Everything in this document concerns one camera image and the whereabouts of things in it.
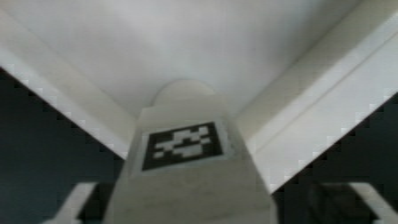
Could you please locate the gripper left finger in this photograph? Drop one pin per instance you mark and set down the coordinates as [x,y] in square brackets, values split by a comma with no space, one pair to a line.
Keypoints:
[85,205]

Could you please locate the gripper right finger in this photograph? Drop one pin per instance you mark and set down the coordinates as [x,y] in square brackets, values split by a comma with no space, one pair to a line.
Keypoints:
[348,203]

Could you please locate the white table leg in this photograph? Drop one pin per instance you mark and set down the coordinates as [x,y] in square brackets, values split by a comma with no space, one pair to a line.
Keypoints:
[189,181]

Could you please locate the white square table top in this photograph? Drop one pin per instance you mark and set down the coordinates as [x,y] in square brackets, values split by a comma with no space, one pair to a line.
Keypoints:
[298,57]

